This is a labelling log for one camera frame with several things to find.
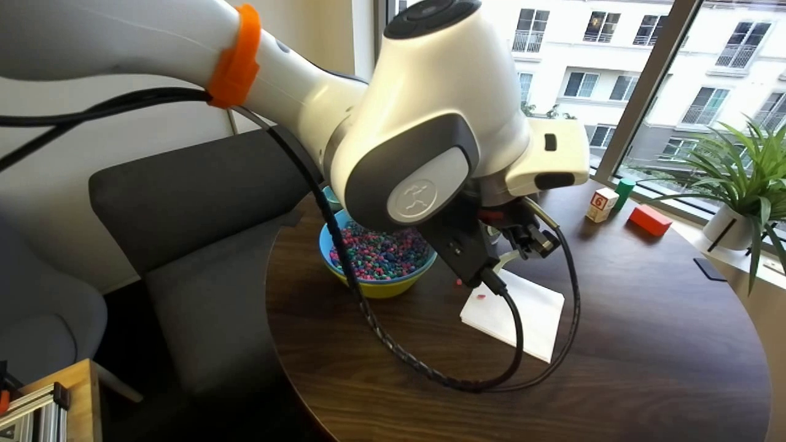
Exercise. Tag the dark gray armchair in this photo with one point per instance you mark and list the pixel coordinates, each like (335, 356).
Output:
(197, 246)

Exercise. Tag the white plant pot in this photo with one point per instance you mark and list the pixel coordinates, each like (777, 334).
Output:
(729, 228)

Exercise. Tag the white paper towel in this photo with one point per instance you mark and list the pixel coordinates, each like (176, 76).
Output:
(529, 319)

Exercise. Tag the yellow blue cereal bowl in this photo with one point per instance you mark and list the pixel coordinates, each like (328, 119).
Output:
(394, 260)

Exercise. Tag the green toy block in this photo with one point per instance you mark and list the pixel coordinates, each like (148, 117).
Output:
(624, 192)

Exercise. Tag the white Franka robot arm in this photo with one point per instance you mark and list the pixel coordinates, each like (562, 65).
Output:
(427, 114)

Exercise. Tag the red orange toy block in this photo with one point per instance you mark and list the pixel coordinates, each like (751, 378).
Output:
(649, 221)

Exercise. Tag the wooden shelf unit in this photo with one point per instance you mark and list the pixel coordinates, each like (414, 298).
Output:
(78, 400)

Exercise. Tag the white plastic spoon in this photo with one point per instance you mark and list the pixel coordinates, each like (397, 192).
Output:
(507, 260)

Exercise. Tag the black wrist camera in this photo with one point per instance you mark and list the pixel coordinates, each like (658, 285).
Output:
(468, 246)

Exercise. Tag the dark window frame post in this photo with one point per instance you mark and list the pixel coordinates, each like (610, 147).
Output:
(647, 90)

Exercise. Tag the white red toy block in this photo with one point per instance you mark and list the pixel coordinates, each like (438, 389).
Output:
(602, 206)

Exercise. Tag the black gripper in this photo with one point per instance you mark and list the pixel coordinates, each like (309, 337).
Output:
(529, 233)

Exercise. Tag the dark flat card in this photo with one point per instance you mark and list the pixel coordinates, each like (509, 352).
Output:
(708, 269)

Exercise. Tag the green potted plant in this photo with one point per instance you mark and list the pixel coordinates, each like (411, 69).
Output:
(739, 162)

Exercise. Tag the light gray armchair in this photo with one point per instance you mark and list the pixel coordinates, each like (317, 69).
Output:
(40, 328)

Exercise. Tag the white apartment building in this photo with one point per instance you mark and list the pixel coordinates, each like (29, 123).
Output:
(591, 49)

